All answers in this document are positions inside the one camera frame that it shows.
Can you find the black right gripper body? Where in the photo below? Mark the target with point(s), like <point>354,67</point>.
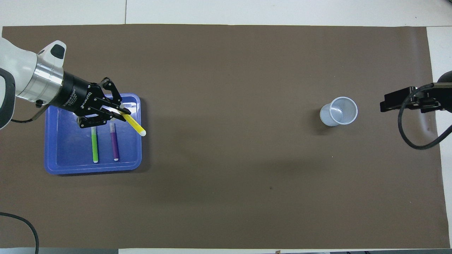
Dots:
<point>439,98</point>

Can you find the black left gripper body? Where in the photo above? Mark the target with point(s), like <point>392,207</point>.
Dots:
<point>79,97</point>

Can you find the green marker pen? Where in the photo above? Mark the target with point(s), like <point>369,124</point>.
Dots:
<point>94,146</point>

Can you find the purple marker pen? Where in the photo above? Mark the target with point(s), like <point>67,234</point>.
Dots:
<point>114,144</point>

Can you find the yellow marker pen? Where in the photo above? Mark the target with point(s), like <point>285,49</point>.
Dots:
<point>136,126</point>

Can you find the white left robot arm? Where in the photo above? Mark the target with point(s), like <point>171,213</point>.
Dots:
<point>21,67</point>

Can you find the blue plastic tray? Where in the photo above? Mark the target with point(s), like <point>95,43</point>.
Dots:
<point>70,155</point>

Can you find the translucent plastic cup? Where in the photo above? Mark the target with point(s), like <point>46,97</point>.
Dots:
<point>340,111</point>

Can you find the brown table mat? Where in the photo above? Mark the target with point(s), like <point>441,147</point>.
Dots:
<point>226,158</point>

